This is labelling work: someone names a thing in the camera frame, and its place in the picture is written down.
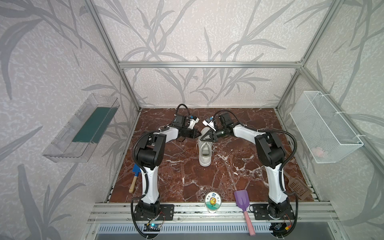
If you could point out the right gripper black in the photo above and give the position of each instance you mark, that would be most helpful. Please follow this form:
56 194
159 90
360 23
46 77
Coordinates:
214 134

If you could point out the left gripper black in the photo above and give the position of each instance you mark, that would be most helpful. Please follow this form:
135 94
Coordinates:
190 133

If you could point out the white shoelace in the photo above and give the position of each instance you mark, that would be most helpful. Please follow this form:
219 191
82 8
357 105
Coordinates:
205 147

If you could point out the white sneaker shoe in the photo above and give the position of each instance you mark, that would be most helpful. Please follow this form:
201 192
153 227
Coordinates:
204 161

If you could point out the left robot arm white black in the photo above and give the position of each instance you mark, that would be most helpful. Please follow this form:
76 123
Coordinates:
148 154

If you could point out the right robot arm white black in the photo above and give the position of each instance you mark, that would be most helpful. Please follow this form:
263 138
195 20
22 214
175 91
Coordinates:
270 150

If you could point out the purple pink toy shovel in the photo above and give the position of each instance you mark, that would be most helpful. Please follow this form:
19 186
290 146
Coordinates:
243 202

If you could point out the pink item in basket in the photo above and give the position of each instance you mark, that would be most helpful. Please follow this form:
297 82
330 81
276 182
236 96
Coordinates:
319 152

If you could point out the brown slotted litter scoop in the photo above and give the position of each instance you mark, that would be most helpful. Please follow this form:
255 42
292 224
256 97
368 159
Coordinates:
298 186

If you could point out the green circuit board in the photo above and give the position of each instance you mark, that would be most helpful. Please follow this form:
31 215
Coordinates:
152 227

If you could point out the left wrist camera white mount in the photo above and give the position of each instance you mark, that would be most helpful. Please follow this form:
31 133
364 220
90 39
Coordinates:
193 120

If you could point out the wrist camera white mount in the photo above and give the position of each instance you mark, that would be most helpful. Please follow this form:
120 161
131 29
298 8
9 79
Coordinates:
193 120
210 122

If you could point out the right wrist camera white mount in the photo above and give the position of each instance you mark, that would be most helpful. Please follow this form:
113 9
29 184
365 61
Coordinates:
210 122

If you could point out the blue wooden handled spatula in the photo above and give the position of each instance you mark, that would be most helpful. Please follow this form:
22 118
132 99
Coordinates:
136 170

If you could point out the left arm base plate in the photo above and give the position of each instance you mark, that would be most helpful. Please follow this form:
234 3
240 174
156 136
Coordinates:
164 213

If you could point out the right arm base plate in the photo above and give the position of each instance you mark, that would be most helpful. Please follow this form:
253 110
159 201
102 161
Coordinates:
263 212

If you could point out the white wire mesh basket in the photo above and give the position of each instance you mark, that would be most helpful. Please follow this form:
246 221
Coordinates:
322 125

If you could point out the clear plastic wall tray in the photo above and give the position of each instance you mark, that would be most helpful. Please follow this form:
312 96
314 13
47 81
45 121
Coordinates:
79 138

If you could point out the right circuit board with wires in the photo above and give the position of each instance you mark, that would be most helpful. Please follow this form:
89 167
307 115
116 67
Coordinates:
280 227

